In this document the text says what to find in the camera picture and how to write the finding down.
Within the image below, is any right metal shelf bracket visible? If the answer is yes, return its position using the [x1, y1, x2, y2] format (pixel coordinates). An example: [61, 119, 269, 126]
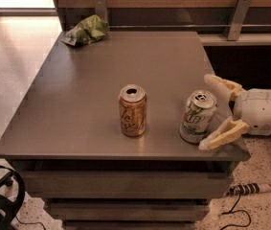
[226, 0, 252, 41]

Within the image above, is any green jalapeno chip bag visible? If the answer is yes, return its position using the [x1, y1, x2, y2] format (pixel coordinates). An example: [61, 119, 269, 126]
[61, 14, 108, 47]

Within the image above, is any white power strip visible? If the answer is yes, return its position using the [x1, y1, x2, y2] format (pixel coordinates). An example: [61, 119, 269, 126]
[225, 183, 271, 196]

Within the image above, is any left metal shelf bracket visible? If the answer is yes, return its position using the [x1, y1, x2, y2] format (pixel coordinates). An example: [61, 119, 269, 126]
[94, 0, 108, 22]

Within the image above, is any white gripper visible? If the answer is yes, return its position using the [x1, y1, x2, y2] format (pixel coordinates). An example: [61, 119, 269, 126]
[199, 74, 271, 150]

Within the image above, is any orange LaCroix can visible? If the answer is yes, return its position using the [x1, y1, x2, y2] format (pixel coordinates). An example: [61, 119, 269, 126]
[119, 84, 147, 137]

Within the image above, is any black power cable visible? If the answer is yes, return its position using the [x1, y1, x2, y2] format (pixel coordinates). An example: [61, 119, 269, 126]
[219, 192, 253, 230]

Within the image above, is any wooden wall shelf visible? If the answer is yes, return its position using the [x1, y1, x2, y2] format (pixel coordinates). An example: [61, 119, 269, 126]
[199, 34, 271, 47]

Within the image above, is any metal shelf bracket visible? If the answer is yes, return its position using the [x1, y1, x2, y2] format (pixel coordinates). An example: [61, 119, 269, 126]
[226, 0, 252, 41]
[94, 0, 108, 22]

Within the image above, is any grey drawer cabinet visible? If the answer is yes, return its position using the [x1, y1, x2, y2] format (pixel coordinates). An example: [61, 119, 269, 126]
[0, 32, 249, 230]

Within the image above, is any green white 7up can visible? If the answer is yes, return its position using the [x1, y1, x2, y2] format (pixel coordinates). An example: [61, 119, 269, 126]
[179, 90, 217, 144]

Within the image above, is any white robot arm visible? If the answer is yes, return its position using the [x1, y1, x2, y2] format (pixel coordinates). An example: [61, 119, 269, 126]
[199, 74, 271, 150]

